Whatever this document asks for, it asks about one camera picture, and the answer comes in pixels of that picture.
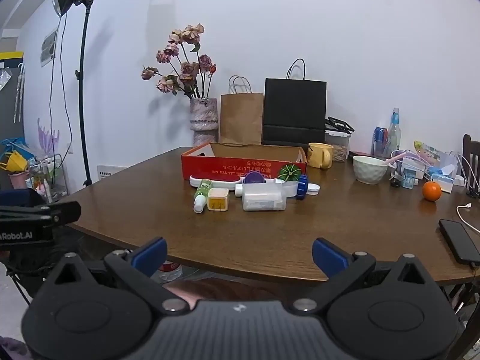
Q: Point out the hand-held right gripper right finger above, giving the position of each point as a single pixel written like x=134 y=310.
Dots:
x=329 y=258

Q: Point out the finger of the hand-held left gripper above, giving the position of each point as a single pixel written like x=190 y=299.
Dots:
x=65 y=213

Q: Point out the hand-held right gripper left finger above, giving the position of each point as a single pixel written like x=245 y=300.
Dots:
x=150 y=255

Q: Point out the blue plastic screw cap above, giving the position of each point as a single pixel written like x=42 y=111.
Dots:
x=302 y=187

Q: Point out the small green spray bottle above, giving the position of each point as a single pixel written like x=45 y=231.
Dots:
x=203 y=191

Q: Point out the yellow and white charger plug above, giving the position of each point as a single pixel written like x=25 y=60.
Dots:
x=217 y=200

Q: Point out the white plastic bottle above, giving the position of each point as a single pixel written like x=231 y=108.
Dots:
x=262 y=197

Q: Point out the red cardboard box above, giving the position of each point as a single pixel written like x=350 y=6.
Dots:
x=232 y=168

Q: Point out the red label water bottle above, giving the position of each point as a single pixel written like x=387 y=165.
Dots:
x=170 y=270

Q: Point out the black folding chair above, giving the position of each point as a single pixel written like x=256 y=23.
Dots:
x=26 y=266

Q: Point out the metal storage cart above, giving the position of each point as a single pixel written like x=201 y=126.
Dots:
x=52 y=180

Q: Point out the white round lid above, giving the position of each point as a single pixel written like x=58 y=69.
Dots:
x=314 y=189

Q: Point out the yellow plastic toy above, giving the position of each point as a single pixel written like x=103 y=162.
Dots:
x=15 y=162

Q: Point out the small clear plastic cup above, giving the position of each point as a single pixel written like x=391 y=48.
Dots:
x=290 y=189

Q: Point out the white bowl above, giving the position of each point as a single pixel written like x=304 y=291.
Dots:
x=369 y=172

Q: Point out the green striped ball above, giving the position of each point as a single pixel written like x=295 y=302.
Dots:
x=288 y=172

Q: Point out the small black round object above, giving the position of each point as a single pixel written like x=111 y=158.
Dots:
x=394 y=183

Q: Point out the yellow mug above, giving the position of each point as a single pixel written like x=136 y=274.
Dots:
x=318 y=155

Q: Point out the clear storage container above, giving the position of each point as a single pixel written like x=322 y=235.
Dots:
x=339 y=150

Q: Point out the purple round disc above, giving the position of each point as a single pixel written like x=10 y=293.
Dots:
x=255 y=177

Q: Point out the grey cabinet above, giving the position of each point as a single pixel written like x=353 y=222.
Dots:
x=9 y=112

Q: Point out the pink spoon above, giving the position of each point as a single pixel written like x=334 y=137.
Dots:
x=397 y=156

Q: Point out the orange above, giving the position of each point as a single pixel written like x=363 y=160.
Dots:
x=432 y=191

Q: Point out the blue and red soda can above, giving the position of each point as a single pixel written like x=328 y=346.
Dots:
x=379 y=140

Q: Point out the black smartphone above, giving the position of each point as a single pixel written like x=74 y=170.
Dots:
x=459 y=240

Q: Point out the purple plastic bag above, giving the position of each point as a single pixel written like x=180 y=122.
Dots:
x=416 y=157

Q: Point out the black container lid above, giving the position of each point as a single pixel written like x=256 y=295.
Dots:
x=339 y=124

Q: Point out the clear glass bottle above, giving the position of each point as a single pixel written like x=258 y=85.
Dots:
x=393 y=135

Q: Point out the white small box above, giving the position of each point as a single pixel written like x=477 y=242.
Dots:
x=450 y=184

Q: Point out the blue tissue pack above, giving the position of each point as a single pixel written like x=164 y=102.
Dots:
x=442 y=171

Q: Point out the pink marbled vase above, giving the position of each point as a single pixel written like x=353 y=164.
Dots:
x=203 y=120

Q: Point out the colourful snack packet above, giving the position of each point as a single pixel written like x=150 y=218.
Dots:
x=427 y=150

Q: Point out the black paper bag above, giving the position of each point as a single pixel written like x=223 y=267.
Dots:
x=294 y=108

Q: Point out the brown paper bag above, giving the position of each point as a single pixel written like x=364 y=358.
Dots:
x=242 y=118

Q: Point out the dark wooden chair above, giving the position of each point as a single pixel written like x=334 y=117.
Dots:
x=470 y=146

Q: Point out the dried pink flowers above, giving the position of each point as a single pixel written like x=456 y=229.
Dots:
x=189 y=69

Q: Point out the wall poster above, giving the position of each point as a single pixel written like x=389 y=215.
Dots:
x=48 y=47

